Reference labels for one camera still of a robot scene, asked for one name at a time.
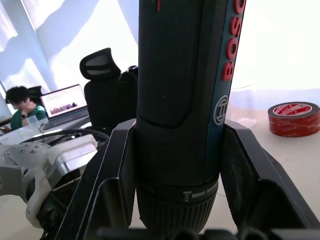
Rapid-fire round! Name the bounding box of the clear plastic cup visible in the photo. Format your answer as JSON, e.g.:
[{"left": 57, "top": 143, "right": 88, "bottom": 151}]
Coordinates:
[{"left": 26, "top": 115, "right": 39, "bottom": 130}]

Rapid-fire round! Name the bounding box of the grey office desk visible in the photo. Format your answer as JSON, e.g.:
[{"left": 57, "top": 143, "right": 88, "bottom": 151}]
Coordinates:
[{"left": 0, "top": 116, "right": 92, "bottom": 146}]

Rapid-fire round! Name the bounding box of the dark red printed tape roll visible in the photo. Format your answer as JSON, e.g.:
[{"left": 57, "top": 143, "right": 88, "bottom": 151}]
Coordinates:
[{"left": 267, "top": 100, "right": 320, "bottom": 139}]

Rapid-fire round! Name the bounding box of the person in green shirt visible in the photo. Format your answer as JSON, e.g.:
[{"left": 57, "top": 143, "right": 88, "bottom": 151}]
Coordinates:
[{"left": 0, "top": 85, "right": 49, "bottom": 137}]

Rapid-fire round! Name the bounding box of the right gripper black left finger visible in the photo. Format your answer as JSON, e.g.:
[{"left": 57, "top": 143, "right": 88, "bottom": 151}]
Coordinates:
[{"left": 54, "top": 118, "right": 138, "bottom": 240}]

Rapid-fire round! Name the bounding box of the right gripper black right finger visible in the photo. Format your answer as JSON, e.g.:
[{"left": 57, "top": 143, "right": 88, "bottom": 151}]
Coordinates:
[{"left": 220, "top": 119, "right": 320, "bottom": 230}]

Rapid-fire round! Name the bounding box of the open silver laptop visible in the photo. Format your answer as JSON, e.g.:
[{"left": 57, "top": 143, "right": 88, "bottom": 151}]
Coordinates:
[{"left": 39, "top": 83, "right": 91, "bottom": 131}]

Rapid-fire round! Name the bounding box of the dark green electric screwdriver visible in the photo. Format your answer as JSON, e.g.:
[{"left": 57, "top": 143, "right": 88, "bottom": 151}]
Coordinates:
[{"left": 135, "top": 0, "right": 247, "bottom": 230}]

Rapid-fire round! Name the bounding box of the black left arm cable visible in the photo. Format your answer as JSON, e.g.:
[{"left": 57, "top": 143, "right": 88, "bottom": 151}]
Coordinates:
[{"left": 46, "top": 128, "right": 111, "bottom": 151}]

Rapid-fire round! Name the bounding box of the black office chair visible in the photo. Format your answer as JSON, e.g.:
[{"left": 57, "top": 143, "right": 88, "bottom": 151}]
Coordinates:
[{"left": 79, "top": 47, "right": 140, "bottom": 137}]

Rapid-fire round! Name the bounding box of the black chair headrest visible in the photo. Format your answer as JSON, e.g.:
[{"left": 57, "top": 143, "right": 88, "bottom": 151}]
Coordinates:
[{"left": 27, "top": 85, "right": 44, "bottom": 98}]

